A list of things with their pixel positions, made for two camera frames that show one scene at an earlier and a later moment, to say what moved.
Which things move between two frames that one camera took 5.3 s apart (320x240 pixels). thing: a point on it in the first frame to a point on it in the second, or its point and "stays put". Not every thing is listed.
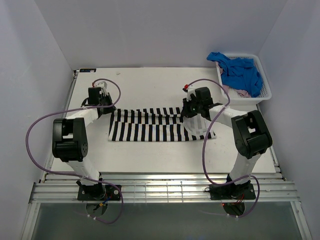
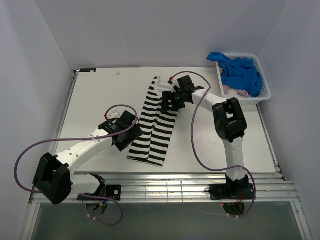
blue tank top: [238, 73] stays put
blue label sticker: [87, 70] stays put
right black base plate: [232, 191] stays put
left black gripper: [110, 110] to [135, 132]
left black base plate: [99, 192] stays put
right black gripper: [186, 111] to [169, 96]
